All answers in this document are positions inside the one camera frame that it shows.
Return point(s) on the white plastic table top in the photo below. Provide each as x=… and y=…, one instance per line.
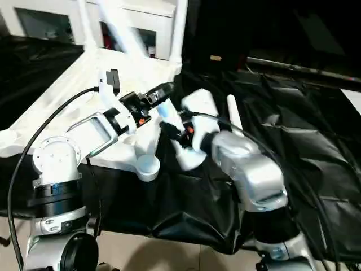
x=56, y=118

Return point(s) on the long black rod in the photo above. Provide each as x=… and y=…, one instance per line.
x=304, y=70

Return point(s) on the white paper sheet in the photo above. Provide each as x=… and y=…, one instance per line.
x=352, y=97

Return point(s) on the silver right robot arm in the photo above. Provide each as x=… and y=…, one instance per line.
x=253, y=169

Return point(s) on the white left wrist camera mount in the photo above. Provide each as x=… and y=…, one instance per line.
x=108, y=90

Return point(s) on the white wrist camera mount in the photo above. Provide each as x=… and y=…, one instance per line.
x=108, y=90
x=203, y=113

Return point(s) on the white plastic table leg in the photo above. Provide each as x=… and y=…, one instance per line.
x=169, y=113
x=86, y=25
x=179, y=28
x=234, y=113

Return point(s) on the white glass-door cabinet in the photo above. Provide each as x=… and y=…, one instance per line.
x=42, y=17

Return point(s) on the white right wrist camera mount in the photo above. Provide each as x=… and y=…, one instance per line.
x=203, y=113

